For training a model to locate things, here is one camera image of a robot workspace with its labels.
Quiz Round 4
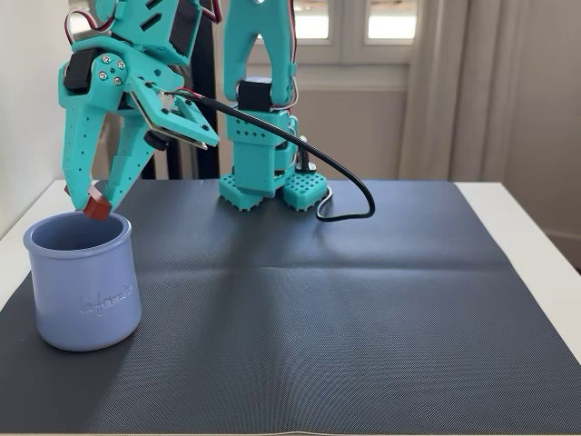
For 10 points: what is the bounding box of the black table clamp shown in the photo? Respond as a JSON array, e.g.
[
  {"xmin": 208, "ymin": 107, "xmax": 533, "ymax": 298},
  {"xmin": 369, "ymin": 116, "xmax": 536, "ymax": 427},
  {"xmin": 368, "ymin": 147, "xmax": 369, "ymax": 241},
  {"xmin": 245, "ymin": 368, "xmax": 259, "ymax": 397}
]
[{"xmin": 295, "ymin": 134, "xmax": 318, "ymax": 173}]

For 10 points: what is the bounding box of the red white black servo wire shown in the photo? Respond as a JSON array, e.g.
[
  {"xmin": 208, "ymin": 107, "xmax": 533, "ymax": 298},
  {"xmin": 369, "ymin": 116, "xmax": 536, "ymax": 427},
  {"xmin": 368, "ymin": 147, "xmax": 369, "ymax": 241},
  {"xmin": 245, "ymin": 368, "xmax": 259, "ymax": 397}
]
[
  {"xmin": 63, "ymin": 8, "xmax": 114, "ymax": 46},
  {"xmin": 288, "ymin": 0, "xmax": 301, "ymax": 110},
  {"xmin": 202, "ymin": 0, "xmax": 224, "ymax": 24}
]

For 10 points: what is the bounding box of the lavender blue ceramic pot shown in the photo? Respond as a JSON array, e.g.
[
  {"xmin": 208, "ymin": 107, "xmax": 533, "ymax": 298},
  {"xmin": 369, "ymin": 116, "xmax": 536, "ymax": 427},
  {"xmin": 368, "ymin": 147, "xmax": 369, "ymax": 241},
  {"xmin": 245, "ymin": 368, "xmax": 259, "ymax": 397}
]
[{"xmin": 22, "ymin": 211, "xmax": 143, "ymax": 353}]

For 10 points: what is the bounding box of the red-brown wooden block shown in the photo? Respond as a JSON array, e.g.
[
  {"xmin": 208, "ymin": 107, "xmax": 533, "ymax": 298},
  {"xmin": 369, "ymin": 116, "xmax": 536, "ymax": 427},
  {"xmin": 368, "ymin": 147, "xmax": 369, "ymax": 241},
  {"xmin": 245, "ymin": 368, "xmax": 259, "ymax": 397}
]
[{"xmin": 64, "ymin": 183, "xmax": 113, "ymax": 223}]

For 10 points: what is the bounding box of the teal camera mount bracket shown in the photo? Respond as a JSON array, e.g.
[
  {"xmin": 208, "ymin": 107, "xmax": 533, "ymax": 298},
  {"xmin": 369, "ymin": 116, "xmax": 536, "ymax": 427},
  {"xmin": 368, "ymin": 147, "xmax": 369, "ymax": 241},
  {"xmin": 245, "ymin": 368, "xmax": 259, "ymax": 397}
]
[{"xmin": 128, "ymin": 88, "xmax": 221, "ymax": 151}]

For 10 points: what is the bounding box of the black camera cable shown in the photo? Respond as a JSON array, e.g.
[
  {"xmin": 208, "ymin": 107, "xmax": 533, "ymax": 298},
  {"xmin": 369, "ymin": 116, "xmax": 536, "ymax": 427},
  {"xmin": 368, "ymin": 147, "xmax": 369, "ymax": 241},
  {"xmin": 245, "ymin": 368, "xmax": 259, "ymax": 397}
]
[{"xmin": 161, "ymin": 89, "xmax": 377, "ymax": 223}]

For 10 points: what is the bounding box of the teal gripper black motor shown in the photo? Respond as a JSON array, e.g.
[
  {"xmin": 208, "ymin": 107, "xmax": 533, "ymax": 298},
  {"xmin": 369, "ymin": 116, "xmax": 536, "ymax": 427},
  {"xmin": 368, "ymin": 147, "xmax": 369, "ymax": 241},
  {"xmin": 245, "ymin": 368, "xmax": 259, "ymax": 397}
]
[{"xmin": 56, "ymin": 37, "xmax": 183, "ymax": 214}]

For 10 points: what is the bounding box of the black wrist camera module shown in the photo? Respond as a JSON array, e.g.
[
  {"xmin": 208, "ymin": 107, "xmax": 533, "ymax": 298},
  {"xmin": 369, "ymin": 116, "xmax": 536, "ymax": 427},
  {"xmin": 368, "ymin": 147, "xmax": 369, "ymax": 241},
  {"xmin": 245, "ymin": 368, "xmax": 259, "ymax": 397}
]
[{"xmin": 129, "ymin": 93, "xmax": 210, "ymax": 152}]

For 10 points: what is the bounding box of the beige curtain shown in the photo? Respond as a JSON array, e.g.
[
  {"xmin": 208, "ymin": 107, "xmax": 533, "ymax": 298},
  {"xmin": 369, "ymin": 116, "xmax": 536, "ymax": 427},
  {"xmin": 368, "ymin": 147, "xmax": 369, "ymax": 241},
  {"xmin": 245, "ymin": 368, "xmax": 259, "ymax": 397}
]
[{"xmin": 398, "ymin": 0, "xmax": 581, "ymax": 276}]

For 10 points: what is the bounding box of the black textured mat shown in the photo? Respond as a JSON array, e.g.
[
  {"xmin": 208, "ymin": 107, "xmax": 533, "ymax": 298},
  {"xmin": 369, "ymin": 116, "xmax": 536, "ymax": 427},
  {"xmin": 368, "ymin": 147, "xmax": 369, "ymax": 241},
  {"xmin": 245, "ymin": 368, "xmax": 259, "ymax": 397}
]
[{"xmin": 0, "ymin": 179, "xmax": 581, "ymax": 435}]

